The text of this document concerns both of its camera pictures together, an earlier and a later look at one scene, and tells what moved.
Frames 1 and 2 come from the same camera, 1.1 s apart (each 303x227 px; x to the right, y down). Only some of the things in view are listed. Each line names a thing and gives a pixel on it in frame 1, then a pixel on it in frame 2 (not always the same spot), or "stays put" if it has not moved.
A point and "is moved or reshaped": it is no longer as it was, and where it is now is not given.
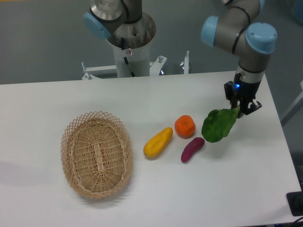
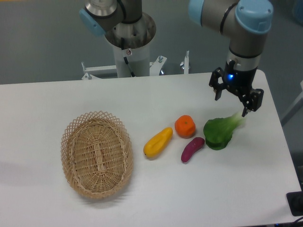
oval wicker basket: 97,154 stays put
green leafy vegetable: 218,123 is moved or reshaped
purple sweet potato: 195,145 stays put
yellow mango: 158,143 stays put
